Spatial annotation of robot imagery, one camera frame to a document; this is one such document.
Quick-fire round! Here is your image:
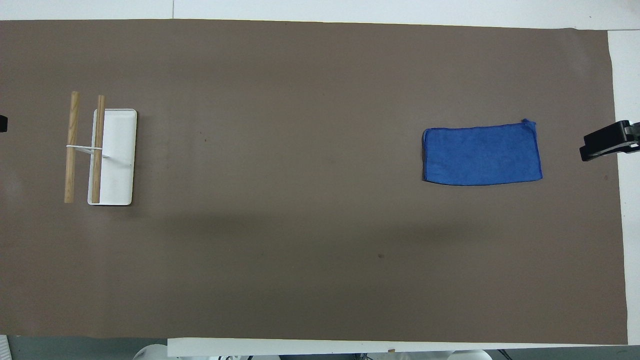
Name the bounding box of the blue towel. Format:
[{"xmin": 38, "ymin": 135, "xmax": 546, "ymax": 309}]
[{"xmin": 422, "ymin": 118, "xmax": 544, "ymax": 187}]

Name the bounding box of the white rack with wooden bars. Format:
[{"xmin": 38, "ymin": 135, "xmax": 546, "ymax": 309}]
[{"xmin": 64, "ymin": 91, "xmax": 138, "ymax": 206}]

